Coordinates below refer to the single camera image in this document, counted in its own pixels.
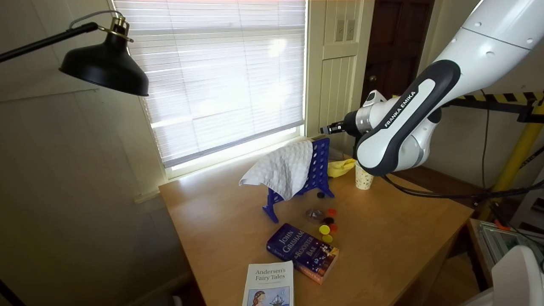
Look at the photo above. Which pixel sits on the white patterned cloth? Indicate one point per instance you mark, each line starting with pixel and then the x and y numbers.
pixel 281 167

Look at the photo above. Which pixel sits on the blue hardcover book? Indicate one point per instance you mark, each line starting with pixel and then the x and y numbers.
pixel 300 249

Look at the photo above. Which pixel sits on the red game disc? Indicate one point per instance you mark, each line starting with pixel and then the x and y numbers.
pixel 335 227
pixel 332 212

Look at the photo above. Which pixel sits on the yellow banana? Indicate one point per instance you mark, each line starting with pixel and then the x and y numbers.
pixel 341 167

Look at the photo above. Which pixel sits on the black desk lamp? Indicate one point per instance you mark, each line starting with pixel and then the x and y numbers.
pixel 104 65

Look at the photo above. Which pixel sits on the white paper cup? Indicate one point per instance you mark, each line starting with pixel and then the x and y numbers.
pixel 364 181

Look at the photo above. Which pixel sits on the blue connect four grid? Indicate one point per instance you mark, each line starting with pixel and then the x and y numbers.
pixel 320 164

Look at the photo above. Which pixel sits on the wide white window blind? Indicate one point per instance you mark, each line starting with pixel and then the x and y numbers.
pixel 227 74

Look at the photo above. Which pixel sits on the white window sill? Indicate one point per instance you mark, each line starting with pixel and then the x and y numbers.
pixel 227 155

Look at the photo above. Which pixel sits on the black yellow striped barrier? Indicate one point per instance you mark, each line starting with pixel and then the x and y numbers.
pixel 504 101

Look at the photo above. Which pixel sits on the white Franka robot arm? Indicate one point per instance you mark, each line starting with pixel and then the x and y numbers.
pixel 448 91

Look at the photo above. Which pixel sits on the grey device with lights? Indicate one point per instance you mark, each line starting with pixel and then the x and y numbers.
pixel 499 244

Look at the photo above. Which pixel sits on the white panelled door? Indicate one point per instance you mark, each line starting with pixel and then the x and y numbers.
pixel 337 86

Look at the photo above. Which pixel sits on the yellow game disc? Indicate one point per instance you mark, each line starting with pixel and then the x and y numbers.
pixel 324 229
pixel 327 239

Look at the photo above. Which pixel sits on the black game disc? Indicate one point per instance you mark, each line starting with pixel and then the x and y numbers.
pixel 320 195
pixel 329 220

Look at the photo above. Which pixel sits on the dark brown door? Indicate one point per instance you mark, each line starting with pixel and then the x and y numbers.
pixel 397 45

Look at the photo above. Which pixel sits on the yellow slanted post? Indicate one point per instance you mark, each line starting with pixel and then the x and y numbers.
pixel 519 159

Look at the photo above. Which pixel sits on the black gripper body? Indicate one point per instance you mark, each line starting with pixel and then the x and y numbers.
pixel 349 125

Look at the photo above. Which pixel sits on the white fairy tales book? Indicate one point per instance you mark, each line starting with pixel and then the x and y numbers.
pixel 269 283

